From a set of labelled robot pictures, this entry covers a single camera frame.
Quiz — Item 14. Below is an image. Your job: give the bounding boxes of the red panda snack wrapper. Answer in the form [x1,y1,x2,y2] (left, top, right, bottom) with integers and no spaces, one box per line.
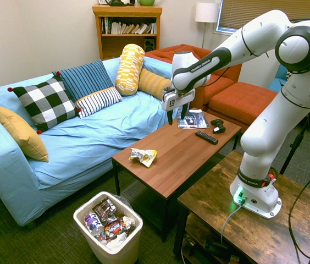
[104,216,128,239]

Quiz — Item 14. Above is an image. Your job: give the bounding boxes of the black game controller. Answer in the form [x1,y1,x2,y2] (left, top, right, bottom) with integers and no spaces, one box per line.
[210,118,226,134]

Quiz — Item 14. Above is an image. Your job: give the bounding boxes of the blue striped pillow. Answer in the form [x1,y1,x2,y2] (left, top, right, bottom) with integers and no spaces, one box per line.
[52,59,114,103]

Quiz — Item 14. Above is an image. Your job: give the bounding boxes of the yellow chip bag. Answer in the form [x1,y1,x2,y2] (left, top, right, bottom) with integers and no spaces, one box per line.
[129,147,158,168]

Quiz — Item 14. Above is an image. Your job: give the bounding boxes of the grey cable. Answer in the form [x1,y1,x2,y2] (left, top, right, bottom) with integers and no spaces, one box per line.
[220,203,243,244]

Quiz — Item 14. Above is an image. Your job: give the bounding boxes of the plain mustard pillow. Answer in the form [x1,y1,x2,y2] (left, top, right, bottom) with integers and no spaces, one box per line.
[0,105,49,163]

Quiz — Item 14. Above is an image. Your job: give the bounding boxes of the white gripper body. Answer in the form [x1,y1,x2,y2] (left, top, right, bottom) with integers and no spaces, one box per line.
[162,87,196,112]

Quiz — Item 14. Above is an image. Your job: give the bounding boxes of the rustic dark wood table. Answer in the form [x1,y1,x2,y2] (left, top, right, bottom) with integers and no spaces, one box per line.
[173,150,310,264]

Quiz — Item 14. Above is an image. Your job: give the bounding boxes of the white navy striped pillow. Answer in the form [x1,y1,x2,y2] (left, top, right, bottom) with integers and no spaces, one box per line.
[74,86,123,119]

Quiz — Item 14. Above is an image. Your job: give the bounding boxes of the light blue sofa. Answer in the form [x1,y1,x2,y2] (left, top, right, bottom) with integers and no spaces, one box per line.
[0,56,194,229]

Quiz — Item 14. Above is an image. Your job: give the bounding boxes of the white plastic trash bin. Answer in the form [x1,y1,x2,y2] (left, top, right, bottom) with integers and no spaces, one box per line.
[73,191,144,264]

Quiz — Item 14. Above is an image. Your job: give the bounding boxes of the mustard striped pillow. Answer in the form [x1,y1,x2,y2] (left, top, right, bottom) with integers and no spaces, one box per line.
[137,68,172,101]

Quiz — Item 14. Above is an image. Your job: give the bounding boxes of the brown window blinds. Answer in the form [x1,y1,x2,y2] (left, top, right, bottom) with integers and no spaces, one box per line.
[217,0,310,34]

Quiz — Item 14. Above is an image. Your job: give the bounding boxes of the silver crumpled wrapper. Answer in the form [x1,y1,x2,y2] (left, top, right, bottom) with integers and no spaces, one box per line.
[121,216,136,229]

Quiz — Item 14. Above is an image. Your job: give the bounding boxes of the orange ottoman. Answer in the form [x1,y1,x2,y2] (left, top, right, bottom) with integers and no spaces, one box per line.
[207,81,278,134]

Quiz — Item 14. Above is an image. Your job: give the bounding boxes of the orange armchair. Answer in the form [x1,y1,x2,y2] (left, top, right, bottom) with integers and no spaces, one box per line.
[145,43,243,106]

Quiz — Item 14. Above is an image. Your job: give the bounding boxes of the brown wooden coffee table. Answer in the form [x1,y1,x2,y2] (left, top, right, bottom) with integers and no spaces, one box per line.
[112,108,242,243]

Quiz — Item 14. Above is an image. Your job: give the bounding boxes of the white floor lamp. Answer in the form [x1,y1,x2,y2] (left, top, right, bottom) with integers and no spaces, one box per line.
[195,2,220,49]

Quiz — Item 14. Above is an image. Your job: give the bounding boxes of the wooden bookshelf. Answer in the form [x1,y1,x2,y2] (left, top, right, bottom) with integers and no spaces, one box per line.
[92,4,163,61]

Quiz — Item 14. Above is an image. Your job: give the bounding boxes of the white crumpled tissue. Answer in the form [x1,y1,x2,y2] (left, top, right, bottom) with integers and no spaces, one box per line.
[106,232,128,250]

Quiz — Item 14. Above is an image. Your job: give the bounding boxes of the black white checked pillow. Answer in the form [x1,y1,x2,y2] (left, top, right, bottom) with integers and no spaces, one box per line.
[7,71,82,135]

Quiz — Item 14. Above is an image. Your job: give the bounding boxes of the dark cover magazine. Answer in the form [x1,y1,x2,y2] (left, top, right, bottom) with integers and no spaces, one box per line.
[177,108,211,129]

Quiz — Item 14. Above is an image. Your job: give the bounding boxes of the row of books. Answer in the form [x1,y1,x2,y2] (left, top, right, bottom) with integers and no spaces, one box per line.
[101,16,157,35]

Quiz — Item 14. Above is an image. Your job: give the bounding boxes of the yellow white patterned bolster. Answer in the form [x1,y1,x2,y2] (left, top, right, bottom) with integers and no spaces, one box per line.
[114,43,146,96]

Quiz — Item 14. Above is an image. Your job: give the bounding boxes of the hint water bottle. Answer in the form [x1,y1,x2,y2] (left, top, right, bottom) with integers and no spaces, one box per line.
[84,212,107,240]

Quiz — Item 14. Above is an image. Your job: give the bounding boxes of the black remote control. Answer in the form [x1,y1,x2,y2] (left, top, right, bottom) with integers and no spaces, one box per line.
[195,130,219,146]

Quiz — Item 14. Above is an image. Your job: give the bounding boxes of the black speaker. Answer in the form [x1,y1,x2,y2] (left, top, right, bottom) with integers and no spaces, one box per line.
[143,37,156,52]

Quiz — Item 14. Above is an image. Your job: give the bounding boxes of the brown snack wrapper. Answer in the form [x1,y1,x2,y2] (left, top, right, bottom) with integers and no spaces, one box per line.
[92,197,117,223]

